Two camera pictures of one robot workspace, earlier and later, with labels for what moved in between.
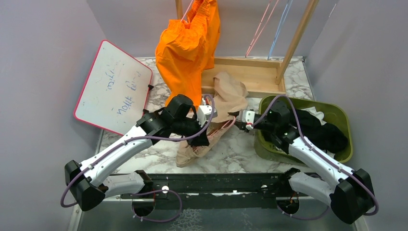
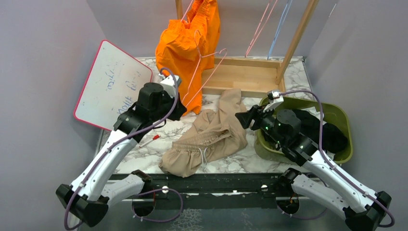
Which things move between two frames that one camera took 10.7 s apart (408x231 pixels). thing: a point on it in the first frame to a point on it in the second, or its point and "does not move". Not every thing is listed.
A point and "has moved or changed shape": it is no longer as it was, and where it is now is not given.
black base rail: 216,190 does not move
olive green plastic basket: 267,147 does not move
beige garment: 230,92 has moved or changed shape
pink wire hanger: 226,124 to 196,69
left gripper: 201,140 to 179,109
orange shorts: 184,51 does not move
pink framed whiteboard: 114,94 does not move
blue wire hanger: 279,29 does not move
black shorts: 324,135 does not move
